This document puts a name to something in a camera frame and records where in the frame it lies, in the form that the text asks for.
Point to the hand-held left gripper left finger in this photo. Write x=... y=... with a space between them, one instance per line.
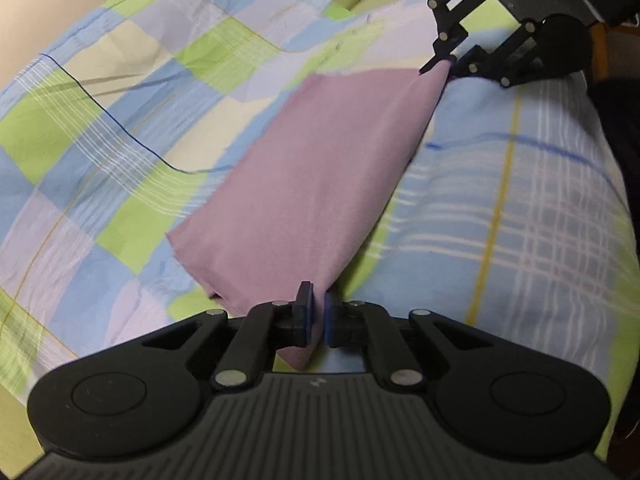
x=310 y=320

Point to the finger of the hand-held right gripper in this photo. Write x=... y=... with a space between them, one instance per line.
x=492 y=67
x=445 y=40

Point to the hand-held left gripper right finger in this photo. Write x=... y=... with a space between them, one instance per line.
x=330 y=320

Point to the purple garment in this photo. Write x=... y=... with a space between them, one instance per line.
x=310 y=185

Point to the dark cloth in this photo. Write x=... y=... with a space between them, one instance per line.
x=620 y=135

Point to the pastel checked blanket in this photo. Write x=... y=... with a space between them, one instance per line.
x=100 y=160

